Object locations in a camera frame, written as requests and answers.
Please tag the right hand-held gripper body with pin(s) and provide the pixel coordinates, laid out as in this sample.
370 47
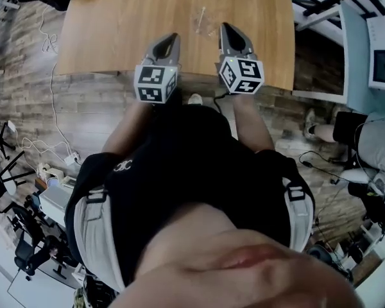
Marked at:
242 75

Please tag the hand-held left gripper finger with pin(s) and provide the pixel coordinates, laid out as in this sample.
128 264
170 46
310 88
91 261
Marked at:
154 45
177 48

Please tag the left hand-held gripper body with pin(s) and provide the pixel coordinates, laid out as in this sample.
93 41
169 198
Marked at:
152 83

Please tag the clear glass cup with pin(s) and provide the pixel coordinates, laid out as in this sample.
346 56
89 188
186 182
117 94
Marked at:
208 27

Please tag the person's left forearm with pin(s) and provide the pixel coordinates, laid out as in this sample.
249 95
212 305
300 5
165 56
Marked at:
128 127

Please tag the person's right forearm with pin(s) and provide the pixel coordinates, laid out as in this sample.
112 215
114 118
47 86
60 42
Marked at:
251 120

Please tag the person's white shoe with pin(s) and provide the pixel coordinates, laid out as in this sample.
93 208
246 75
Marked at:
195 99

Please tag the black and white rack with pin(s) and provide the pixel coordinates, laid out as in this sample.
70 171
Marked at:
321 2

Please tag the person's black shirt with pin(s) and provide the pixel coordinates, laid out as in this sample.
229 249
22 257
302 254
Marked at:
192 172

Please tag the white power strip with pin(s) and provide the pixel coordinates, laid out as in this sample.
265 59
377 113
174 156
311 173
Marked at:
72 159

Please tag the light blue desk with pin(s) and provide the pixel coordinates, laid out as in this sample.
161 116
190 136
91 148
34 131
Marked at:
354 59

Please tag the white device with screen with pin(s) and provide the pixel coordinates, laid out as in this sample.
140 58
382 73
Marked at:
381 59

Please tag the white storage box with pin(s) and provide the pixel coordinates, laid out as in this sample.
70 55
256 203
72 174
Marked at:
55 199

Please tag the grey harness vest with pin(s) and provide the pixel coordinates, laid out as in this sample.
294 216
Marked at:
93 236

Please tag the person's face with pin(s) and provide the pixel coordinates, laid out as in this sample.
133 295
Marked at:
237 261

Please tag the black office chair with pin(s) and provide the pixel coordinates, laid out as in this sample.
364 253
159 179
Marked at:
35 255

